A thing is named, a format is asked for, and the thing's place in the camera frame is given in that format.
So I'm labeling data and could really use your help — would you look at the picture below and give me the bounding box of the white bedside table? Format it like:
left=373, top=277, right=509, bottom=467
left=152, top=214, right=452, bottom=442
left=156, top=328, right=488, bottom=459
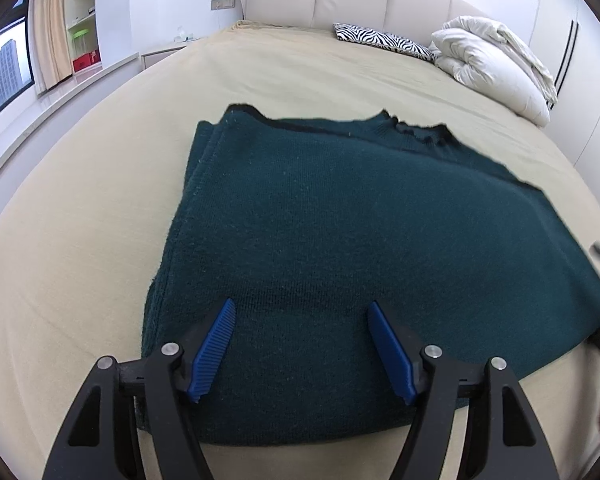
left=140, top=40, right=195, bottom=70

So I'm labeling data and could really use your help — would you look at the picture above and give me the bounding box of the red storage box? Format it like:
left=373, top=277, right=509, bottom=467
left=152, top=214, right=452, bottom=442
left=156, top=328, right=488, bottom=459
left=72, top=49, right=100, bottom=73

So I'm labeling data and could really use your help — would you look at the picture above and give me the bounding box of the zebra print pillow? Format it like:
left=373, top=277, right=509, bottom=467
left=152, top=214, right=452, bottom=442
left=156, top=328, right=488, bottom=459
left=332, top=23, right=434, bottom=63

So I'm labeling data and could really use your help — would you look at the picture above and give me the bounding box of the beige curtain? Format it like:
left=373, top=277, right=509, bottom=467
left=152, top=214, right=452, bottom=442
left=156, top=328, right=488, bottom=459
left=27, top=0, right=72, bottom=96

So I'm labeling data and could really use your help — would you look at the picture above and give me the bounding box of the white wardrobe with black handles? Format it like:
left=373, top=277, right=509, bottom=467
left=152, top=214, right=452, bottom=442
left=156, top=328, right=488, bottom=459
left=530, top=0, right=600, bottom=204

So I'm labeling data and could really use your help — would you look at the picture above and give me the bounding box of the dark green knit sweater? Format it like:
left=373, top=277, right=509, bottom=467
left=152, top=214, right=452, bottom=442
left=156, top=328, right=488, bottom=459
left=142, top=105, right=600, bottom=446

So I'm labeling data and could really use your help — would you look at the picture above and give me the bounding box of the black framed window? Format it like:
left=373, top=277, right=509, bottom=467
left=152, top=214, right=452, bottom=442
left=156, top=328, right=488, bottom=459
left=0, top=0, right=33, bottom=111

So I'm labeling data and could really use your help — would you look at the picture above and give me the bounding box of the white folded duvet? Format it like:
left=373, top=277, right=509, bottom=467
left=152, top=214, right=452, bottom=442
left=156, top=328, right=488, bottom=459
left=430, top=15, right=558, bottom=128

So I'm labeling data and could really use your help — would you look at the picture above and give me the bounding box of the green item on shelf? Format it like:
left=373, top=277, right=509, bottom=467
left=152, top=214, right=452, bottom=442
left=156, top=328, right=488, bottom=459
left=72, top=28, right=90, bottom=40

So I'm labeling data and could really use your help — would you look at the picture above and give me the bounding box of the white wall shelf unit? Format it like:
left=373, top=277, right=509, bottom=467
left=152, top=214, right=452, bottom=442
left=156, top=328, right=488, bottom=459
left=64, top=0, right=99, bottom=74

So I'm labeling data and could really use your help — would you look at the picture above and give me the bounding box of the white window sill bench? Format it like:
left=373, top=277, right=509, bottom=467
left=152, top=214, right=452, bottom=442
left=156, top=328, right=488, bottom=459
left=0, top=53, right=142, bottom=215

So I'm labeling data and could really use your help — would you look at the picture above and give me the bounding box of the grey wall switch panel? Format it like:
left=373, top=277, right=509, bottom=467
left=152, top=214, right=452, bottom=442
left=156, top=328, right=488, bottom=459
left=211, top=0, right=236, bottom=11

